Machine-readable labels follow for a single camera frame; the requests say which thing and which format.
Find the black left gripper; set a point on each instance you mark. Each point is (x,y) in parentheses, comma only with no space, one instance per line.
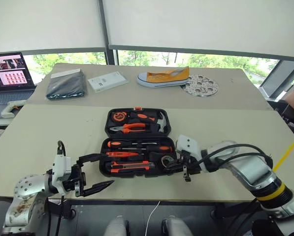
(76,180)

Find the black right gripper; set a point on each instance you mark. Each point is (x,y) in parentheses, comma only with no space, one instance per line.
(191,167)

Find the orange black utility knife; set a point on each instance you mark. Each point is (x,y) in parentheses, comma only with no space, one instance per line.
(132,166)

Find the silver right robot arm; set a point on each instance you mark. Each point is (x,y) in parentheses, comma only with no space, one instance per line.
(247,169)

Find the black tool case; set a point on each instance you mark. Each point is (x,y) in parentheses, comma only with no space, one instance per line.
(137,147)

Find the steel claw hammer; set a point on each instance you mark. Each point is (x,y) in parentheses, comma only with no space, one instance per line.
(163,123)

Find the black table leg base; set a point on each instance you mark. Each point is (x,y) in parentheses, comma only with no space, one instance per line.
(68,209)
(220,211)

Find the gray rounded shape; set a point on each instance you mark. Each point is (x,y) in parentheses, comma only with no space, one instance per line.
(173,227)
(116,227)

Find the orange black tape measure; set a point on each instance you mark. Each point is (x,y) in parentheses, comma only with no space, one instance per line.
(119,116)

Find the perforated metal disc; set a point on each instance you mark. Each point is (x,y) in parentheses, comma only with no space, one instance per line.
(203,88)

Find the yellow canvas shoe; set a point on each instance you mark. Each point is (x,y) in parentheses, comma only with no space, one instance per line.
(166,76)

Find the white flat box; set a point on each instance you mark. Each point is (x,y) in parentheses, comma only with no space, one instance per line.
(107,81)

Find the dark folded cloth pack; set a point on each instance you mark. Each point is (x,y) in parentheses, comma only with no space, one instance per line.
(65,84)

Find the white handheld device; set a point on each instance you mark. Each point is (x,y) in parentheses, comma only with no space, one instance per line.
(10,108)

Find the yellow tape strip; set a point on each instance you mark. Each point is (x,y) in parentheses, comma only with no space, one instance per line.
(285,156)

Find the open laptop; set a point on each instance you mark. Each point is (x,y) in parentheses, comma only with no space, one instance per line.
(9,71)

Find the gray tilted panel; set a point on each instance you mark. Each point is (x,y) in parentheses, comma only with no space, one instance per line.
(277,78)

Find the white roller blind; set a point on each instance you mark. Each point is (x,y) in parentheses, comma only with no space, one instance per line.
(45,22)
(205,24)

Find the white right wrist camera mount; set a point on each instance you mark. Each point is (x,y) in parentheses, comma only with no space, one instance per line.
(188,143)

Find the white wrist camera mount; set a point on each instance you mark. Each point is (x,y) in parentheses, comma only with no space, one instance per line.
(188,143)
(60,169)

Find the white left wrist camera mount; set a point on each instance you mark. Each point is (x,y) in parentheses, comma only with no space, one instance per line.
(60,169)

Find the dark window post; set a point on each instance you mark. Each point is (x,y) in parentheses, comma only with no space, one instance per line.
(111,56)

